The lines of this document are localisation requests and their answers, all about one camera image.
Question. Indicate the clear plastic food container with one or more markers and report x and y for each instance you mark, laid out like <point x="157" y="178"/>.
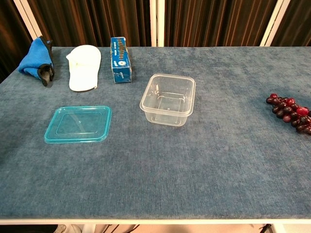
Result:
<point x="167" y="102"/>

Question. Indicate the translucent blue plastic lid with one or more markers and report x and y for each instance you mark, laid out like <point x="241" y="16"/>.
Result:
<point x="77" y="125"/>

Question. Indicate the blue cling film box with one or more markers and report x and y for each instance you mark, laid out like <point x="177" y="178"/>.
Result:
<point x="120" y="63"/>

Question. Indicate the blue fabric table cover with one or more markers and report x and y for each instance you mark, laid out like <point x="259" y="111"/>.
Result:
<point x="170" y="170"/>

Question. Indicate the dark brown curtain panel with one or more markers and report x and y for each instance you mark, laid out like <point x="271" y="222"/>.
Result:
<point x="97" y="21"/>
<point x="9" y="36"/>
<point x="298" y="21"/>
<point x="218" y="21"/>

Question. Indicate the bunch of dark red grapes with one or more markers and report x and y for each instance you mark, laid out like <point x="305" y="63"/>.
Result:
<point x="289" y="111"/>

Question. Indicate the blue cloth with black trim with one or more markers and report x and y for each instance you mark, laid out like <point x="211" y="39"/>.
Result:
<point x="34" y="60"/>

